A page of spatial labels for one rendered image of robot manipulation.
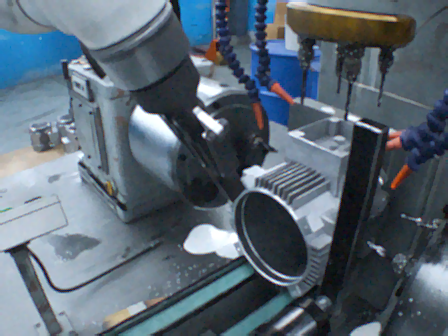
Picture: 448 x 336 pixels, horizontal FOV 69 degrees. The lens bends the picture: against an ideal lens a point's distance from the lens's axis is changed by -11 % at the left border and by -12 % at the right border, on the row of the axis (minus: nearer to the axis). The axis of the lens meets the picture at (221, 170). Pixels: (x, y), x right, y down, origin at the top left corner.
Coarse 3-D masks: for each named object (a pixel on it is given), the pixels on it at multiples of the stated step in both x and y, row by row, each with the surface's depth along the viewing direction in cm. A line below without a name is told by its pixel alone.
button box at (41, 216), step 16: (16, 208) 48; (32, 208) 49; (48, 208) 50; (0, 224) 46; (16, 224) 47; (32, 224) 49; (48, 224) 50; (64, 224) 51; (0, 240) 46; (16, 240) 47
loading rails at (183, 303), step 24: (240, 264) 63; (360, 264) 66; (192, 288) 56; (216, 288) 57; (240, 288) 60; (264, 288) 65; (312, 288) 56; (144, 312) 52; (168, 312) 53; (192, 312) 53; (216, 312) 58; (240, 312) 63; (264, 312) 53
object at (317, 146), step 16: (304, 128) 56; (320, 128) 59; (336, 128) 60; (352, 128) 58; (288, 144) 55; (304, 144) 53; (320, 144) 58; (336, 144) 54; (288, 160) 56; (304, 160) 54; (320, 160) 51; (336, 160) 49; (320, 176) 52; (336, 176) 50; (336, 192) 51
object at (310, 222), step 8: (248, 176) 54; (384, 176) 56; (248, 184) 54; (304, 216) 46; (312, 216) 46; (304, 224) 46; (312, 224) 45; (320, 224) 46; (304, 232) 47; (312, 232) 45; (240, 248) 60; (288, 288) 53; (296, 288) 52; (304, 288) 52
